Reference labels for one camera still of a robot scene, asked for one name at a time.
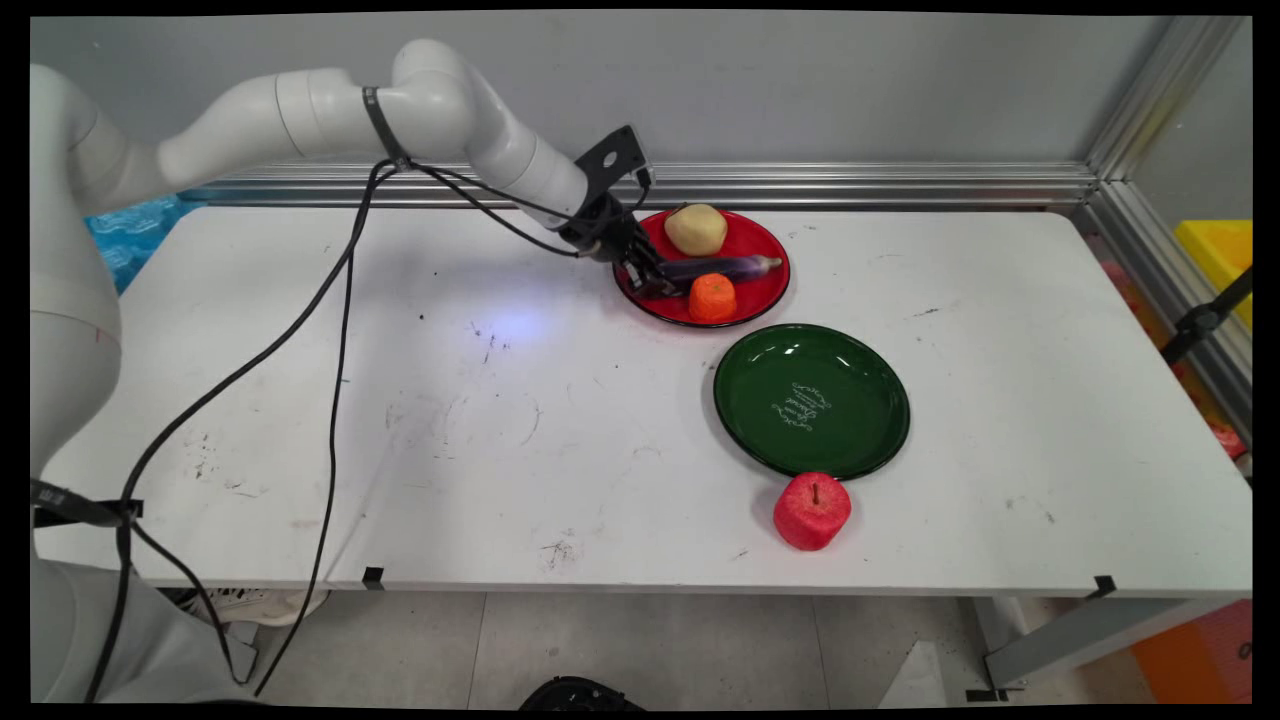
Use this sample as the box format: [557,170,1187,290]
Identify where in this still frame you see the red plate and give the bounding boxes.
[612,208,792,329]

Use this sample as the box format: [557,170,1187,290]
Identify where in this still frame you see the upright aluminium frame post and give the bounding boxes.
[1085,15,1251,183]

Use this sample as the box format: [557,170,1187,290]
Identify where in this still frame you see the yellow plastic bin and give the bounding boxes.
[1172,219,1253,331]

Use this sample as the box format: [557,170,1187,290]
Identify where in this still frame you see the grey table leg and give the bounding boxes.
[965,597,1241,703]

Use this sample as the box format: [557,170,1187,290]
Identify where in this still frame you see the green plate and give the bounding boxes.
[713,323,911,481]

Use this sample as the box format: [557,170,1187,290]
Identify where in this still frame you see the black round floor object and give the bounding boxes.
[518,676,647,712]

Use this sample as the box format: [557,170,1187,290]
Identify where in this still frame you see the orange toy carrot piece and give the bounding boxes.
[688,272,738,324]

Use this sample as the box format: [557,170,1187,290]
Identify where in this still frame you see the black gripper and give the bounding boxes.
[557,192,682,300]

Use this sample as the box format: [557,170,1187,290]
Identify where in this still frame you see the blue bubble mat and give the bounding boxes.
[84,194,207,297]

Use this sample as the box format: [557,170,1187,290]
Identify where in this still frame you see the thick black cable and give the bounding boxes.
[84,160,401,703]

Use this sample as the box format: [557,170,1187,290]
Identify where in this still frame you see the side aluminium frame rail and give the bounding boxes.
[1075,180,1253,446]

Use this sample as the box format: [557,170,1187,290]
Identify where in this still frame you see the white shoe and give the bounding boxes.
[185,588,332,628]

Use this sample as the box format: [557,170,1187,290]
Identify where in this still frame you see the horizontal aluminium frame rail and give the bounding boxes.
[180,162,1101,210]

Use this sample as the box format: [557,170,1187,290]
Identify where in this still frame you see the black cable strap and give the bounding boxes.
[361,86,413,171]

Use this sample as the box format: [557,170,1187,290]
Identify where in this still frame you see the purple toy eggplant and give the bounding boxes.
[655,254,782,293]

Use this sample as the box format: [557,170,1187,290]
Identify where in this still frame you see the orange box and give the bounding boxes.
[1130,600,1253,705]

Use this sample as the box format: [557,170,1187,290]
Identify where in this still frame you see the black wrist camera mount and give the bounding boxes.
[574,124,657,193]

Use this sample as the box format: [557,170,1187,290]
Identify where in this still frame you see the red toy apple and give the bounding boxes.
[773,472,853,552]

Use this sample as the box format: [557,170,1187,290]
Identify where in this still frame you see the yellow toy potato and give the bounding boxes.
[664,204,729,257]

